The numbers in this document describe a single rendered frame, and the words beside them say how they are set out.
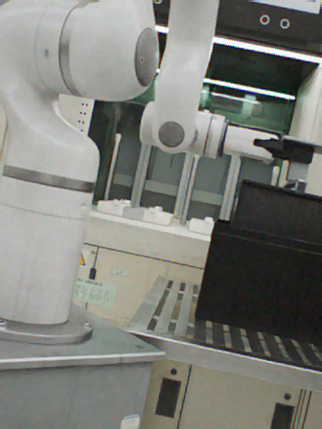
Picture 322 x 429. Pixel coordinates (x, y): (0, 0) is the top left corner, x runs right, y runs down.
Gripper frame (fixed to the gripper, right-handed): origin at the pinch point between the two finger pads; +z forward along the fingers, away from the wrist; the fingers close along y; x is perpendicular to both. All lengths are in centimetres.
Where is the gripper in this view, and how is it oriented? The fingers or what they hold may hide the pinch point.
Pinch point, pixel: (301, 154)
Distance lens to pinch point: 114.4
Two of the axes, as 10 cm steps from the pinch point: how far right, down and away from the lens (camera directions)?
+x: 2.1, -9.8, -0.4
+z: 9.7, 2.2, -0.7
